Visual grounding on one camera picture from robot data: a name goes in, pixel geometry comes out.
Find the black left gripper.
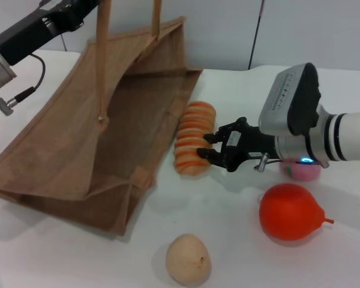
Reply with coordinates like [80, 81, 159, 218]
[0, 0, 100, 65]

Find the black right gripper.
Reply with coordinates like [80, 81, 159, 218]
[197, 117, 278, 172]

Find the orange striped bread loaf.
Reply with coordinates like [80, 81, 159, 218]
[173, 101, 217, 175]

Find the beige round fruit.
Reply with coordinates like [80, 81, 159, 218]
[165, 233, 212, 284]

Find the brown jute tote bag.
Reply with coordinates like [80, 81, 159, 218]
[0, 0, 204, 239]

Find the pink peach toy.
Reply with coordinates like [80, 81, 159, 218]
[280, 160, 322, 182]

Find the red pear shaped toy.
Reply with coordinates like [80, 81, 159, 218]
[259, 183, 335, 242]

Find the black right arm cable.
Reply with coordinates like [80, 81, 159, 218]
[256, 152, 301, 173]

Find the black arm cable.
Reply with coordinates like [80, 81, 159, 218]
[0, 53, 46, 117]
[256, 152, 301, 173]

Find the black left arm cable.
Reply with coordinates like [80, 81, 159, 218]
[0, 53, 46, 117]

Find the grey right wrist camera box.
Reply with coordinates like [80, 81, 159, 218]
[257, 62, 322, 137]

